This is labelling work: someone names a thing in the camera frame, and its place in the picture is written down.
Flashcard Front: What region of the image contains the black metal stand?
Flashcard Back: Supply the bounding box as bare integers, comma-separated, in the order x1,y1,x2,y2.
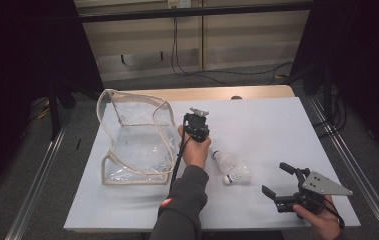
46,79,78,141
303,59,348,138

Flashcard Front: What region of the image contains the hand-held gripper cable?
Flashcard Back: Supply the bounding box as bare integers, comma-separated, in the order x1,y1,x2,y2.
320,199,346,230
169,123,191,193

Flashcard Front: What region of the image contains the black curtain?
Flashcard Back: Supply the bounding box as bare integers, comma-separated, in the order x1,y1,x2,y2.
290,0,379,166
0,0,105,204

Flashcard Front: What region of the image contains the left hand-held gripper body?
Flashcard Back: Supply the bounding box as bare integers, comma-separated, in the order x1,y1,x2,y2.
182,107,211,144

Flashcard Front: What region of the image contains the white wall socket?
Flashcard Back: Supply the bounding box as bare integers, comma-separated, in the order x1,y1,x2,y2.
167,0,192,9

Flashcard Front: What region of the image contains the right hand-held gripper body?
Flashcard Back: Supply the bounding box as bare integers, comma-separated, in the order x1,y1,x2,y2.
274,168,354,215

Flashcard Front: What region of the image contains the aluminium floor rail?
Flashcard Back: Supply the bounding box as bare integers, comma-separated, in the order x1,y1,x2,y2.
5,109,73,240
308,96,379,240

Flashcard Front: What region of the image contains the person's left hand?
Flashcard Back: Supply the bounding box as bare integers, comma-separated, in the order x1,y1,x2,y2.
177,125,212,170

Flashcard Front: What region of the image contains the white shuttlecock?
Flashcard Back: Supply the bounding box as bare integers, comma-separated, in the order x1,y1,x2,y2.
211,149,239,175
222,163,252,186

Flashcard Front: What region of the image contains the person's right hand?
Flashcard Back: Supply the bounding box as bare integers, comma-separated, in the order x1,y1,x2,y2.
292,195,341,240

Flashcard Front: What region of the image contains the black horizontal bar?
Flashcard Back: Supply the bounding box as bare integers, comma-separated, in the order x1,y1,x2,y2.
76,1,315,24

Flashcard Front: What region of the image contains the left hand-held gripper cable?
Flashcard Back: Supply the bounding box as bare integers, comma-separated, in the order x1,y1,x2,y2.
169,123,191,193

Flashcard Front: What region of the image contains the right hand-held gripper cable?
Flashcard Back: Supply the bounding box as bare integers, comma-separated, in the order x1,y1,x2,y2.
320,199,346,230

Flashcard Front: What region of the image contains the black wall cable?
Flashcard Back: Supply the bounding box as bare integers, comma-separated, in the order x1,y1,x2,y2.
175,17,295,77
171,17,231,87

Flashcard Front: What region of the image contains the black curved wall handle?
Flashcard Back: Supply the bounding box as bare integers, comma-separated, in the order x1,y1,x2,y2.
120,50,165,67

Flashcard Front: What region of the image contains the transparent bag with beige trim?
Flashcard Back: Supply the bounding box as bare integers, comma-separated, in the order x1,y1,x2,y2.
96,88,178,186

